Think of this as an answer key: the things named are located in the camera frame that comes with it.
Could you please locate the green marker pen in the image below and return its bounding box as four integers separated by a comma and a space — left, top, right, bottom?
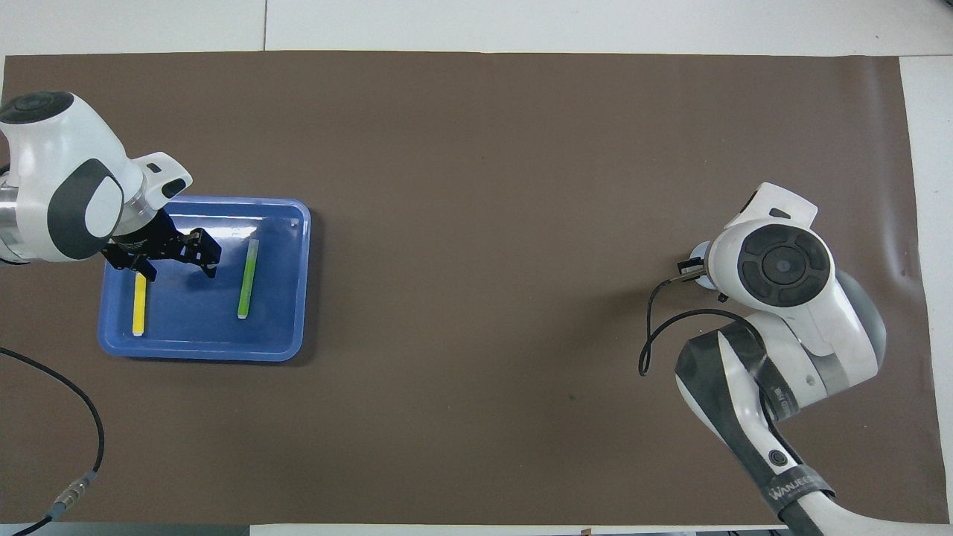
237, 238, 260, 319

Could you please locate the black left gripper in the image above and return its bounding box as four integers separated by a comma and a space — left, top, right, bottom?
103, 208, 223, 284

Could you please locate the brown table mat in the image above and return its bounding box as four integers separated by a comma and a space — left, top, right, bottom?
0, 51, 928, 526

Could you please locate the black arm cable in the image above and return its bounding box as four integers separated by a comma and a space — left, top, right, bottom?
0, 346, 105, 536
638, 272, 753, 377

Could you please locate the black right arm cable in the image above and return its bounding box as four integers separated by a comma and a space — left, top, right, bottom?
638, 272, 753, 377

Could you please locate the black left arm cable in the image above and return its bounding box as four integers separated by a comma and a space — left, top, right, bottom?
0, 346, 105, 536

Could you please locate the blue plastic tray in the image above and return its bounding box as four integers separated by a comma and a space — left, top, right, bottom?
98, 195, 312, 363

